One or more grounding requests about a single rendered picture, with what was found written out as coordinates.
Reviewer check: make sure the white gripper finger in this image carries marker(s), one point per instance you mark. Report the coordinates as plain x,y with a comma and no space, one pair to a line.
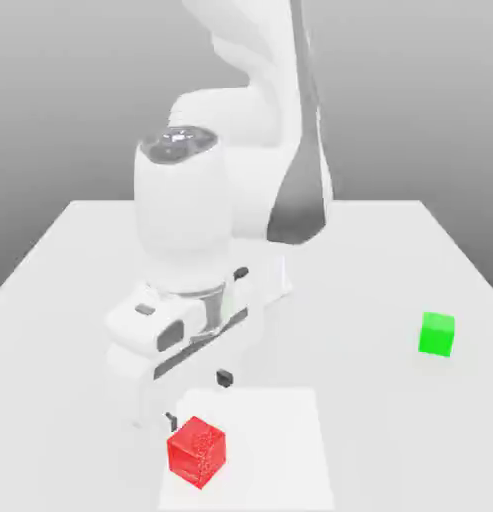
152,404
224,378

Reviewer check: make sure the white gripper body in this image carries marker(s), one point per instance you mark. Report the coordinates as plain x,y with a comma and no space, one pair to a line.
214,356

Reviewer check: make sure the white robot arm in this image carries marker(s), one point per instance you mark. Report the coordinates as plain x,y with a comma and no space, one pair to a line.
182,224

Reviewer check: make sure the small red cube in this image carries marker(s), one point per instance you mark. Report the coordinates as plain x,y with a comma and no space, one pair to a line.
196,452

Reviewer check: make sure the small green cube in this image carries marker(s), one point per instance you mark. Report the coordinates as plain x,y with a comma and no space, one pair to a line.
436,335

